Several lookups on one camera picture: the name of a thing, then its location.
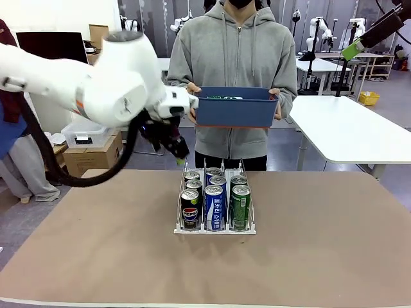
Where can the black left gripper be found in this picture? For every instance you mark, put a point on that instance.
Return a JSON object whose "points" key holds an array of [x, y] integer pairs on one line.
{"points": [[157, 131]]}

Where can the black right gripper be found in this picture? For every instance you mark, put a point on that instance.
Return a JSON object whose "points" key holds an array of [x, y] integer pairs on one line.
{"points": [[383, 27]]}

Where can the green soda can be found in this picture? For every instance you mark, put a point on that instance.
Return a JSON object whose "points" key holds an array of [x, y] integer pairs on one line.
{"points": [[241, 208], [224, 97], [239, 179]]}

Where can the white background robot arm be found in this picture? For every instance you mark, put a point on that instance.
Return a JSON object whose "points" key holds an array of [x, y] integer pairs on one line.
{"points": [[180, 25], [130, 24], [357, 25], [318, 32]]}

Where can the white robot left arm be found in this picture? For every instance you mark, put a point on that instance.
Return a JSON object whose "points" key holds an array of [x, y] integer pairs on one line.
{"points": [[122, 80]]}

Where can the person's right forearm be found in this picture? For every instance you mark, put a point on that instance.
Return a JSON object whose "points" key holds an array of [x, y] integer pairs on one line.
{"points": [[176, 81]]}

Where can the person's left forearm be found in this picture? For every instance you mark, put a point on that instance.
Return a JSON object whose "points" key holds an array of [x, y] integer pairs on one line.
{"points": [[289, 88]]}

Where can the clear acrylic can dispenser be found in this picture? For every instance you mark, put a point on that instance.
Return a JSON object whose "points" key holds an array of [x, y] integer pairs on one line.
{"points": [[221, 231]]}

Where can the person's right hand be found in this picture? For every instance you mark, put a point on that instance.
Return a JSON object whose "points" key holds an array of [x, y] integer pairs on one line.
{"points": [[193, 88]]}

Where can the person's left hand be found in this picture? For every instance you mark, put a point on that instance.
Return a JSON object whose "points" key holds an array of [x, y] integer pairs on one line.
{"points": [[279, 110]]}

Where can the black stand pole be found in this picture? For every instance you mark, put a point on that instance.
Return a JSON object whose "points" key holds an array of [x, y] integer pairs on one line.
{"points": [[343, 77]]}

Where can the wooden shelf unit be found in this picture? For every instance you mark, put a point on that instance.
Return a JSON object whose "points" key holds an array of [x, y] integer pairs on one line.
{"points": [[383, 55]]}

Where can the white background table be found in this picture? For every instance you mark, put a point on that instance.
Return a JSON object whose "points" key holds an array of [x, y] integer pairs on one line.
{"points": [[321, 65], [163, 62]]}

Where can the yellow plastic crate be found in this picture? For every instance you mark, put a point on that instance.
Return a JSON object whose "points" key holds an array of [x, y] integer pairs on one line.
{"points": [[369, 99]]}

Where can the large white table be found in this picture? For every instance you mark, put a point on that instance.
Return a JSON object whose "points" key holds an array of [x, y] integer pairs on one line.
{"points": [[346, 128]]}

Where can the large cardboard box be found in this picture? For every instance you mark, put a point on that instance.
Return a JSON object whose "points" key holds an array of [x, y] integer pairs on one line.
{"points": [[93, 157]]}

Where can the clear plastic storage box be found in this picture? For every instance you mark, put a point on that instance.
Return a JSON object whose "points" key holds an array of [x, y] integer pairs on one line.
{"points": [[83, 134]]}

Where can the person in grey hoodie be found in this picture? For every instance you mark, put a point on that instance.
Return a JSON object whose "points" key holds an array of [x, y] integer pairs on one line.
{"points": [[231, 57]]}

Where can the small cardboard box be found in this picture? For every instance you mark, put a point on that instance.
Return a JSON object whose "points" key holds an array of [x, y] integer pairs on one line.
{"points": [[92, 58], [96, 35]]}

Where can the person in grey trousers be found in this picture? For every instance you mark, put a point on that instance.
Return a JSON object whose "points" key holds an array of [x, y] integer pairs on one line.
{"points": [[29, 179]]}

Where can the black monitor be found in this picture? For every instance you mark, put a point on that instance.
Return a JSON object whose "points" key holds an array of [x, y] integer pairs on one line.
{"points": [[48, 48]]}

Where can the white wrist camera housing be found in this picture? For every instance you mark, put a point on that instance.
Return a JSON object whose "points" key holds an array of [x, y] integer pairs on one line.
{"points": [[175, 102]]}

